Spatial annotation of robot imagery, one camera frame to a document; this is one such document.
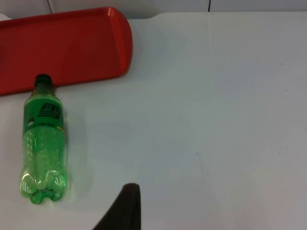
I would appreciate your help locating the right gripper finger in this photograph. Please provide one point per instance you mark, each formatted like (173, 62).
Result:
(124, 210)

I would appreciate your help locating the green plastic bottle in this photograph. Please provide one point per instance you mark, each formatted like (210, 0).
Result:
(43, 134)

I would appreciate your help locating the red plastic tray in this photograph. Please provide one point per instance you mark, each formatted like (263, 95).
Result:
(67, 48)

